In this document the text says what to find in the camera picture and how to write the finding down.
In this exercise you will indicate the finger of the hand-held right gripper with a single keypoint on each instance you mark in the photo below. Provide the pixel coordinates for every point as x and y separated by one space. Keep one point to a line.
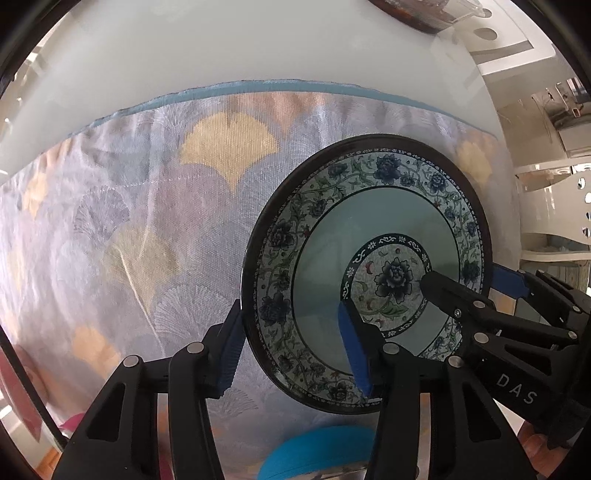
452 295
508 279

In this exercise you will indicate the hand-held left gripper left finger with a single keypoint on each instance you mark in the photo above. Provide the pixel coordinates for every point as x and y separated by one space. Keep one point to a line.
229 355

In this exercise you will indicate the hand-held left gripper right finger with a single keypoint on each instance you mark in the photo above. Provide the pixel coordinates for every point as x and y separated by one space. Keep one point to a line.
353 346

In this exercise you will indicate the blue floral ceramic plate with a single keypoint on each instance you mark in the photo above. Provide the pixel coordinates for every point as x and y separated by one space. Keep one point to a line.
323 258

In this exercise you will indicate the blue-sided steel bowl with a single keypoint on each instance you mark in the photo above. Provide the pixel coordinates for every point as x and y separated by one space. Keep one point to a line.
314 452

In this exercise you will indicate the white chair with oval holes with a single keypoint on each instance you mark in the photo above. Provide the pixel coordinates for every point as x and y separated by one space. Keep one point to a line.
554 207
508 37

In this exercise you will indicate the fan-patterned tablecloth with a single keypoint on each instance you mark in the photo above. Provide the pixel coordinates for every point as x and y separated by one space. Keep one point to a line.
115 240

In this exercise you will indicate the metal kitchen shelf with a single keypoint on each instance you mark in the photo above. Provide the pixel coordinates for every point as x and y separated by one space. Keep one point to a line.
563 115

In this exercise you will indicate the clear plastic food container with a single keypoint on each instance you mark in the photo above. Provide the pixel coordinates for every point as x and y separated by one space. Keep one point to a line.
415 16

